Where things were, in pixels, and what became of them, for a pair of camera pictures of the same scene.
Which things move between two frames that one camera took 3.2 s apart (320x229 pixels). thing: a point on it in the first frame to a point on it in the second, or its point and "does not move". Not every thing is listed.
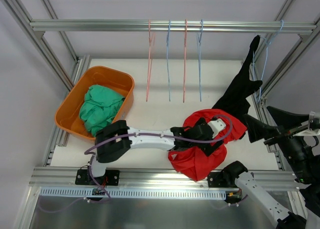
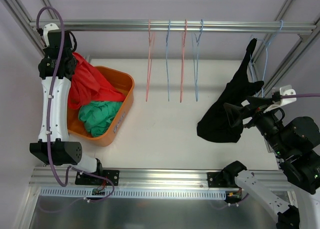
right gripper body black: x=278 y=134 to x=249 y=111
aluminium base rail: x=155 y=177 does not move
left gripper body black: x=210 y=142 to x=71 y=64
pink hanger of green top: x=184 y=66 to x=183 y=43
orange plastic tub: x=67 y=115 does not move
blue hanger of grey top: x=168 y=48 does not move
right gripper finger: x=257 y=131 to x=235 y=114
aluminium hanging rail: x=131 y=26 does not move
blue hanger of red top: x=200 y=70 to x=195 y=47
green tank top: x=100 y=106 does not move
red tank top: x=194 y=161 to x=87 y=85
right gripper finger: x=287 y=120 to x=258 y=102
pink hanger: x=151 y=42 does not move
